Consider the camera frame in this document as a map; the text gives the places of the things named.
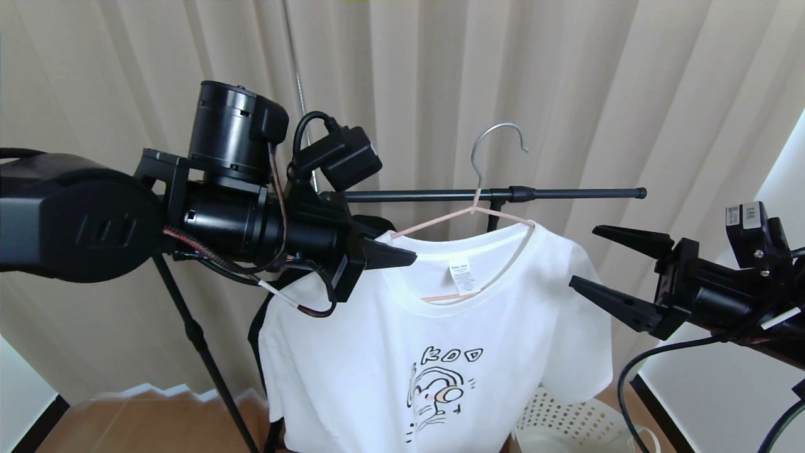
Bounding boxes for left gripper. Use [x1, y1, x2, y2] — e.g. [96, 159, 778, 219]
[182, 187, 367, 303]

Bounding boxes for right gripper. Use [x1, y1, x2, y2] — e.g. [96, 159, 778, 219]
[569, 224, 805, 341]

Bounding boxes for black shorts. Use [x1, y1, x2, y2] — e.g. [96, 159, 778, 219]
[247, 214, 398, 406]

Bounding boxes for white garment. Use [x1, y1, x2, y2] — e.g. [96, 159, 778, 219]
[258, 221, 614, 453]

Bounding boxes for pink clothes hanger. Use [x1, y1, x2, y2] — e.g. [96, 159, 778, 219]
[390, 123, 537, 303]

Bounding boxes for black clothes rack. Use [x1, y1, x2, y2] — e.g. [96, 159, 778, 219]
[151, 186, 647, 453]

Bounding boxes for white laundry basket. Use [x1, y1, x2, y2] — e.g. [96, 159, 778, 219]
[516, 387, 661, 453]

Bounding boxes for beige curtain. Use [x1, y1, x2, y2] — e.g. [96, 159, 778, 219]
[0, 0, 805, 403]

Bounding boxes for black cable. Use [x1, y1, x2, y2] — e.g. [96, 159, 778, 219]
[167, 249, 338, 319]
[616, 333, 805, 453]
[0, 147, 51, 163]

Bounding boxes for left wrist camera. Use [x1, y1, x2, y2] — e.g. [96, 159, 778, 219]
[291, 111, 384, 193]

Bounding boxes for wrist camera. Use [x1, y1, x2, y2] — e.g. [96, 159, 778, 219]
[725, 201, 794, 272]
[291, 111, 384, 193]

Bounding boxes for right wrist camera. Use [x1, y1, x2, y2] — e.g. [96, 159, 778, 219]
[725, 201, 794, 272]

